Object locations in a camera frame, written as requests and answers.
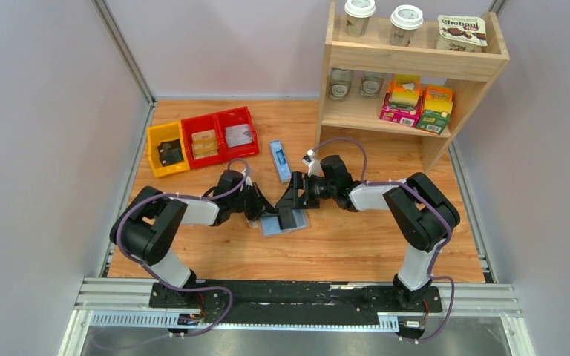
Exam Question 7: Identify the pink leather card holder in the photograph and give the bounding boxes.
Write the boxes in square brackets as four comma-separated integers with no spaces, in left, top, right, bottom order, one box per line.
[247,209,310,237]

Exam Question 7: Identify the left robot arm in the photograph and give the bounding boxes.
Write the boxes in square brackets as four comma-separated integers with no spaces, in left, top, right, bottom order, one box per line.
[109,169,278,292]

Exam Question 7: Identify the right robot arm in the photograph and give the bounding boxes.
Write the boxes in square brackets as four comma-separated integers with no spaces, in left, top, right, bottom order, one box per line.
[275,155,460,295]

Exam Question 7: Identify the silver cards in bin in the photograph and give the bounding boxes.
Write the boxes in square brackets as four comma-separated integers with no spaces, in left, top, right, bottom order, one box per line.
[224,124,254,148]

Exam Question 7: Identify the gold cards in bin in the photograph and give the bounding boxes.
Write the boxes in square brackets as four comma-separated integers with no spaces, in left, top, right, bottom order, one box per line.
[191,129,218,159]

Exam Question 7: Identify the blue toothpaste box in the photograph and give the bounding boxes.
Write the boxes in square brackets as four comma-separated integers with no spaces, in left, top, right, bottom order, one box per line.
[269,140,292,184]

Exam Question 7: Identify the red plastic bin right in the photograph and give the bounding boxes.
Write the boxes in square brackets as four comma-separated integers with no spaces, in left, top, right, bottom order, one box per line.
[214,106,260,161]

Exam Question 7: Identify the red plastic bin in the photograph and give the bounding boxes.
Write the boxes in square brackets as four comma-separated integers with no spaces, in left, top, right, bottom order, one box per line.
[214,106,260,161]
[180,114,223,169]

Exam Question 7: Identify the red plastic bin left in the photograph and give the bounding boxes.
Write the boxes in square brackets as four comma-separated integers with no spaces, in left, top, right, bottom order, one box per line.
[180,114,223,169]

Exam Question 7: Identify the yellow plastic bin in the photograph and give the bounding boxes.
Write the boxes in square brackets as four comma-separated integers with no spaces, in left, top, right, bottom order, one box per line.
[147,121,190,178]

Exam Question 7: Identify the pink snack box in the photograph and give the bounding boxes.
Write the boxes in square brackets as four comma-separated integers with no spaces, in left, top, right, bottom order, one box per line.
[379,74,423,128]

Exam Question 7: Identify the left glass jar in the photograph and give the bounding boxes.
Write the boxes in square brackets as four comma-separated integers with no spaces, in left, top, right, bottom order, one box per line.
[329,67,355,102]

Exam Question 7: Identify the glass jar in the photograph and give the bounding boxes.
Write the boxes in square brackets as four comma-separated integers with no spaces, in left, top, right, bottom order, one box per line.
[329,67,355,102]
[359,71,385,99]

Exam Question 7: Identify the wooden shelf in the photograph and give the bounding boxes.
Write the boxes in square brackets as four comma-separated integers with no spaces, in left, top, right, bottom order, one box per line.
[315,1,510,172]

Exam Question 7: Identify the right glass jar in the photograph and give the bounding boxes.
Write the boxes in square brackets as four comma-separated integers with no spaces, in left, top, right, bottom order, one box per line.
[359,71,385,99]

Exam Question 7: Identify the green snack box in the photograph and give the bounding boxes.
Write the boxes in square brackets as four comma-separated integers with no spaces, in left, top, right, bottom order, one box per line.
[416,85,453,135]

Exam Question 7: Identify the left paper coffee cup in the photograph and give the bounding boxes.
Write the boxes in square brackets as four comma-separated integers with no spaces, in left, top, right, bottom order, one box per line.
[344,0,376,37]

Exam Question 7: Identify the paper coffee cup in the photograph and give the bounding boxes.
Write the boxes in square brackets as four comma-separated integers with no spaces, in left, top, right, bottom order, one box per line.
[390,4,424,47]
[344,0,376,37]

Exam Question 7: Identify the right paper coffee cup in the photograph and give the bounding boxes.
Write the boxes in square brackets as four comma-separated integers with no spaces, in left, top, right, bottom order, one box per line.
[390,4,424,47]

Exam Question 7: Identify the Chobani yogurt cup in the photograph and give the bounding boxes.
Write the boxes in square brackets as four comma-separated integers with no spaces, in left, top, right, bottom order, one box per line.
[436,15,488,52]

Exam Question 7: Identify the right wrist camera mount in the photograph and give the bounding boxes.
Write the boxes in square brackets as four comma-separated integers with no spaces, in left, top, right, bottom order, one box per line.
[302,149,321,177]

